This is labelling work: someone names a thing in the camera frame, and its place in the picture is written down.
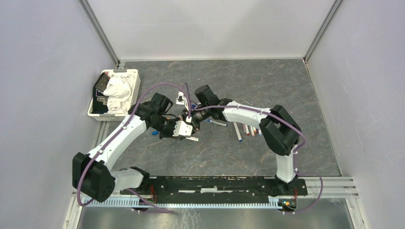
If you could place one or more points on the black box in basket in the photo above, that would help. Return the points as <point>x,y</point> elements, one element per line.
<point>99,100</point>

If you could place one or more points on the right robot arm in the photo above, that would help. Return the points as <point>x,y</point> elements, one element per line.
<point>280,131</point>

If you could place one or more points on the white marker red cap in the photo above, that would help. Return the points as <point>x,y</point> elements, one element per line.
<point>246,129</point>

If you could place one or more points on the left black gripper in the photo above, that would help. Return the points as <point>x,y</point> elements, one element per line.
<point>170,134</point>

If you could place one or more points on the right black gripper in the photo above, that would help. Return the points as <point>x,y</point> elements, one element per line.
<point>195,125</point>

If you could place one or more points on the white crumpled cloth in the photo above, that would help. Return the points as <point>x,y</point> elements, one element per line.
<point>119,92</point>

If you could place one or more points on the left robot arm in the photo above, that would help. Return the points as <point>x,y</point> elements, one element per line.
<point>92,172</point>

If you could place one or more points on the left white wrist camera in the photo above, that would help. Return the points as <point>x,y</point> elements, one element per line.
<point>181,128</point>

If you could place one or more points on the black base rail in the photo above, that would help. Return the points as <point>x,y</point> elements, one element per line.
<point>218,190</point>

